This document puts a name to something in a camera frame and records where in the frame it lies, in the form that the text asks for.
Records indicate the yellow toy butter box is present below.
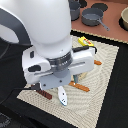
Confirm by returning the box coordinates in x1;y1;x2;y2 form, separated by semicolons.
78;37;93;46

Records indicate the brown toy stove board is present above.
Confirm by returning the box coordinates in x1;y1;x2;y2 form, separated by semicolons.
72;1;128;43

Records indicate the beige woven placemat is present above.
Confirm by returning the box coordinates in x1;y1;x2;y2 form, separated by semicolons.
17;41;118;128

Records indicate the beige bowl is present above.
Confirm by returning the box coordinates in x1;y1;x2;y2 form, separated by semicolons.
121;7;128;30

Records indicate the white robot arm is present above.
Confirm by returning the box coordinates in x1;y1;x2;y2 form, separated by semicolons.
0;0;95;90

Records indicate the fork with wooden handle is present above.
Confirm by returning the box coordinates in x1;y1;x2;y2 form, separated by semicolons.
69;81;90;92

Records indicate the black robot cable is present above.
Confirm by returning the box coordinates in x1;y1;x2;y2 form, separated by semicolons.
0;84;39;108

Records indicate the grey pot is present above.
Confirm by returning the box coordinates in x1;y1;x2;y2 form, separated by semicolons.
69;1;80;21

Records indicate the brown toy sausage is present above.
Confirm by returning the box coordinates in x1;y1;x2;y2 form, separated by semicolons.
36;90;52;100

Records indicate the grey saucepan with handle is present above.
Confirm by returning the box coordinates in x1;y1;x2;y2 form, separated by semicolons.
81;8;109;31

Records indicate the knife with wooden handle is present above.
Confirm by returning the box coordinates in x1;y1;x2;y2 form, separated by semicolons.
94;60;102;65

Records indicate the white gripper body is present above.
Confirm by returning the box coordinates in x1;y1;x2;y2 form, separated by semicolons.
22;46;97;90

